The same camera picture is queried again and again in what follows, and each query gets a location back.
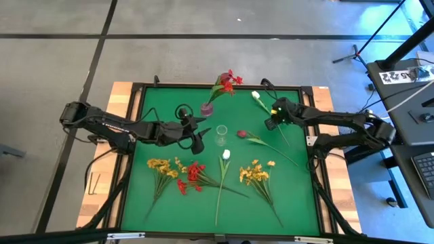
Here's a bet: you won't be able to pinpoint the silver metal bracket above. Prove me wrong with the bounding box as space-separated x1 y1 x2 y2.
294 236 334 244
106 232 146 241

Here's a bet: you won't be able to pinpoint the red artificial tulip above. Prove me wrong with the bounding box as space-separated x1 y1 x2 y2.
206 72 235 106
236 129 300 167

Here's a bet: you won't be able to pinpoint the white marker paper sheet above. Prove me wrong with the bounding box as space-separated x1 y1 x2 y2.
378 68 434 85

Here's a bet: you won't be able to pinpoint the green table mat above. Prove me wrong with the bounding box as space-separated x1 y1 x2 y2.
121 87 321 237

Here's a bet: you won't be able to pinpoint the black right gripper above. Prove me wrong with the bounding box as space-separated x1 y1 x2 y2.
264 98 301 131

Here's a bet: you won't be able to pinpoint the clear glass vase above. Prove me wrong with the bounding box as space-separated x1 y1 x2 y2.
214 124 229 148

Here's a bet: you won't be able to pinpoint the black diagonal support strut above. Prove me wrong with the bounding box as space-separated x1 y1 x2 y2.
310 162 362 237
79 165 132 231

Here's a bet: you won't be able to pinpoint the black crossbar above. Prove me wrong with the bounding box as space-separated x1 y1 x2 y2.
0 227 434 244

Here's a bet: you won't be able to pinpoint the white artificial tulip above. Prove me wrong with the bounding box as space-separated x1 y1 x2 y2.
214 148 232 227
250 90 291 147

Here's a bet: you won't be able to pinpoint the white cable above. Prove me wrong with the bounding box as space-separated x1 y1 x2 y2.
371 78 434 120

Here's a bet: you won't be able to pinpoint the dark gray desk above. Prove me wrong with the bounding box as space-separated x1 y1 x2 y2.
389 144 434 228

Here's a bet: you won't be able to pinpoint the black tripod stand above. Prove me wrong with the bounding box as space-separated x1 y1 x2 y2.
332 0 408 65

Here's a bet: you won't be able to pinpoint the yellow artificial flower bunch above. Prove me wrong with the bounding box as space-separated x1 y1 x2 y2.
144 156 189 220
238 158 285 228

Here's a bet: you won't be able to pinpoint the purple ribbed vase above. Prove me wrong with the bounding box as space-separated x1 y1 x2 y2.
199 102 214 118

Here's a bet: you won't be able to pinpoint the gray floor object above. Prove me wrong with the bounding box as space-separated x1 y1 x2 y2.
0 144 26 159

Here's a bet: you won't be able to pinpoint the thick black post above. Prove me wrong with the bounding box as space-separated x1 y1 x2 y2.
378 15 434 71

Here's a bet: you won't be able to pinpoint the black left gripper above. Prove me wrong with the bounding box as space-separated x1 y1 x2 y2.
157 107 212 156

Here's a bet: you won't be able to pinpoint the black keyboard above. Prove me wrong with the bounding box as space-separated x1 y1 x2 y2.
411 151 434 200

